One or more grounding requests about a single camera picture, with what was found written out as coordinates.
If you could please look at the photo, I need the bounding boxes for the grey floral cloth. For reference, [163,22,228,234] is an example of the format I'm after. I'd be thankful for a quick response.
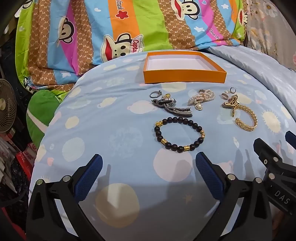
[245,0,296,70]

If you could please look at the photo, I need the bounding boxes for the green pillow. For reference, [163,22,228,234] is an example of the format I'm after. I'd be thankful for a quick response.
[26,89,67,145]

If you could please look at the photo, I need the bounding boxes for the striped cartoon monkey blanket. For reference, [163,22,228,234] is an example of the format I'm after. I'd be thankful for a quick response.
[15,0,249,93]

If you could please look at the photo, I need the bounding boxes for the red packets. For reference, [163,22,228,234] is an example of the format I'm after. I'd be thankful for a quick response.
[14,142,38,183]

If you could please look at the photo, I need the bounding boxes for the light blue pillow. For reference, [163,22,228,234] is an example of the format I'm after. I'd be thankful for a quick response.
[206,42,296,116]

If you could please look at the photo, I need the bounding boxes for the light blue dotted bedsheet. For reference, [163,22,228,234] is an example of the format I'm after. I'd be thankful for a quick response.
[29,52,296,241]

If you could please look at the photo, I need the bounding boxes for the dark silver metal watch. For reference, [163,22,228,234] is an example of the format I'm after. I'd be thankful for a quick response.
[151,97,193,117]

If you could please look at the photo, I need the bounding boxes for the pearl bracelet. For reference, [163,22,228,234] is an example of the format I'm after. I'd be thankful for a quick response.
[188,89,215,106]

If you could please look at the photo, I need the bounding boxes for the electric fan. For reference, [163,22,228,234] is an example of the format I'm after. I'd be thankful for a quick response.
[0,79,18,133]

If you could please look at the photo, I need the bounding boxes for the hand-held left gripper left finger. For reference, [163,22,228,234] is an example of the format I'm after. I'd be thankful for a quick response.
[25,153,104,241]

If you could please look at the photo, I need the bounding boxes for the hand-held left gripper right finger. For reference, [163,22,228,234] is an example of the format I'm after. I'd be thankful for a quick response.
[195,152,274,241]

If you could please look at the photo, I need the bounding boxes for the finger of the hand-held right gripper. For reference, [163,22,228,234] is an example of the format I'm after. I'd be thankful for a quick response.
[253,138,284,171]
[285,131,296,153]

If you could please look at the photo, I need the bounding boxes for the black bead bracelet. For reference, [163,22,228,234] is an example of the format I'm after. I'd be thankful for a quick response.
[154,117,205,153]

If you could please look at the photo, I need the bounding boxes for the orange cardboard box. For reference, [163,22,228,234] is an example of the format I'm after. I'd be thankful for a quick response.
[143,52,227,84]

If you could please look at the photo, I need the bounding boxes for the gold chain bracelet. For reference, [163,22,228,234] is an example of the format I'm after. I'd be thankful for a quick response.
[231,104,259,132]

